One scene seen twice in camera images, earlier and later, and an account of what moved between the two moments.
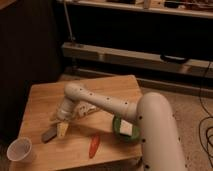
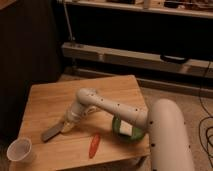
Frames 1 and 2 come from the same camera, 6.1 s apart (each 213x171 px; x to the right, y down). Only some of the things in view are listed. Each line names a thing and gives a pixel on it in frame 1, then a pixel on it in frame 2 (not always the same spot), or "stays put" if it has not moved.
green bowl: [116, 125] stays put
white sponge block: [126, 128] stays put
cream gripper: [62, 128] → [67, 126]
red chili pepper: [94, 145] stays put
